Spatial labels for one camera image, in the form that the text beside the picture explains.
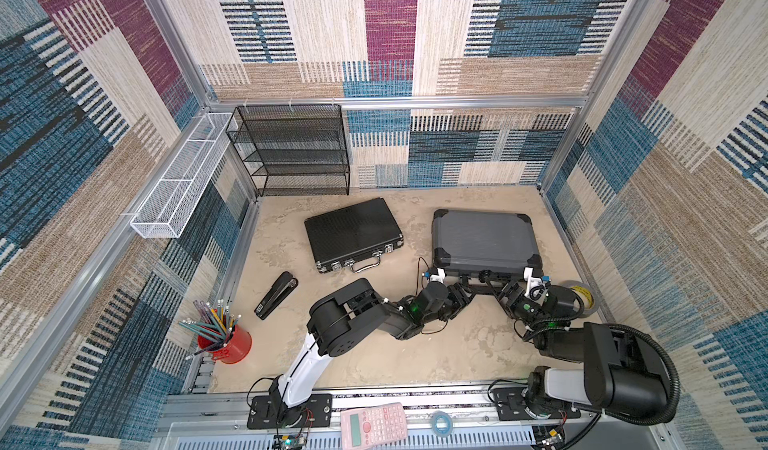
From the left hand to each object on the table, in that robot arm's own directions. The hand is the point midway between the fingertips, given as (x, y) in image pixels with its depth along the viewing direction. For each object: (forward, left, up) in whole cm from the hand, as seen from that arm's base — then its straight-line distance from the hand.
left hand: (479, 297), depth 86 cm
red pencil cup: (-11, +68, -6) cm, 69 cm away
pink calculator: (-29, +30, -4) cm, 42 cm away
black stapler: (+3, +59, -3) cm, 59 cm away
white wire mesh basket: (+11, +77, +28) cm, 83 cm away
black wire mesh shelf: (+53, +60, +13) cm, 81 cm away
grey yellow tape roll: (+2, -34, -4) cm, 34 cm away
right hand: (+3, -4, -1) cm, 5 cm away
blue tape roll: (-29, +14, -7) cm, 33 cm away
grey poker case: (+17, +1, +4) cm, 17 cm away
